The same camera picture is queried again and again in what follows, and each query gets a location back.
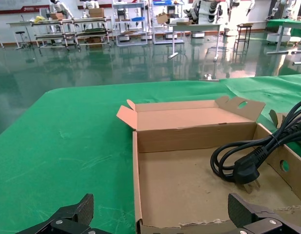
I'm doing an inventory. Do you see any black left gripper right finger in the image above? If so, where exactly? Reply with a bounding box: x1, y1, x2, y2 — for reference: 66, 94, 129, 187
227, 193, 301, 234

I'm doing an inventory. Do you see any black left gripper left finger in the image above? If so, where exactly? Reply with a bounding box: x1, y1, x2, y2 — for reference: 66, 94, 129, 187
16, 194, 102, 234

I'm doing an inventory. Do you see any black power cable with plug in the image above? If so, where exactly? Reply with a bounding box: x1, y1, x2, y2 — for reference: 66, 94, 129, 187
210, 98, 301, 195

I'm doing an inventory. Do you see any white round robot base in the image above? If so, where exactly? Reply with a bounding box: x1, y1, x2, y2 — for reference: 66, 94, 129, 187
266, 33, 291, 44

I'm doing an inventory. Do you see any open brown cardboard box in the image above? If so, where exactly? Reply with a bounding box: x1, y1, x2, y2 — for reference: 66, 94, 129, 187
116, 96, 301, 234

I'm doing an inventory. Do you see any closed brown cardboard box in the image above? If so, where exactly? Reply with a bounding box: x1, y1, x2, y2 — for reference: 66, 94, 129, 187
88, 7, 105, 18

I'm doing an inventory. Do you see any small open cardboard box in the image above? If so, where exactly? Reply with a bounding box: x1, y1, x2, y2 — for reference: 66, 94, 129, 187
155, 12, 170, 24

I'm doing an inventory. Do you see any green table cloth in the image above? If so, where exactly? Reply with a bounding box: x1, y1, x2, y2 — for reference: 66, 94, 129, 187
0, 79, 278, 234
220, 74, 301, 154

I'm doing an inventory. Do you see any metal pipe rack trolley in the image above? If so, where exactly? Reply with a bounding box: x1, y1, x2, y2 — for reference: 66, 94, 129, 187
30, 16, 115, 52

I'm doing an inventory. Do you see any black round stool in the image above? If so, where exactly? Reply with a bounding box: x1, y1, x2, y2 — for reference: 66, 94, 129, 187
15, 31, 32, 50

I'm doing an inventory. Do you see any tall black metal stand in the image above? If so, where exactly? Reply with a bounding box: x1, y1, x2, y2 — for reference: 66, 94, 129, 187
234, 23, 253, 64

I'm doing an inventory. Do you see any grey work table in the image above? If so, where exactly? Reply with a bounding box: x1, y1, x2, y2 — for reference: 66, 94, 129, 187
168, 23, 222, 61

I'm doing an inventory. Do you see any green topped work table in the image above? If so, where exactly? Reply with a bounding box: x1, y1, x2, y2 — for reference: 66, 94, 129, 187
265, 19, 301, 55

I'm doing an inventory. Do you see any white work table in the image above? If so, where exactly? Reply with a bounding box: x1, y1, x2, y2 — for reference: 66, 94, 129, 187
6, 20, 36, 49

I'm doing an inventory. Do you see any white shelf unit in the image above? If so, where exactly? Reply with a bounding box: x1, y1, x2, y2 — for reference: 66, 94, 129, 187
113, 0, 152, 47

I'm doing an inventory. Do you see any white humanoid robot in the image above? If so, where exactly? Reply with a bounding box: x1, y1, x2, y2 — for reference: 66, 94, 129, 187
48, 0, 75, 20
82, 0, 100, 18

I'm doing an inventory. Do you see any white robot on stand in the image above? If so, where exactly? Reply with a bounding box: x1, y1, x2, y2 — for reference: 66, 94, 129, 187
184, 0, 230, 25

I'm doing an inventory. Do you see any shelf unit with blue bins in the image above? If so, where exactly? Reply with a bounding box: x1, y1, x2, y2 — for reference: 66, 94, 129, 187
150, 0, 186, 45

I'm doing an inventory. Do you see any red wall banner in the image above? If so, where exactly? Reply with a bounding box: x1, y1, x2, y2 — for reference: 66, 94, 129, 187
0, 4, 51, 15

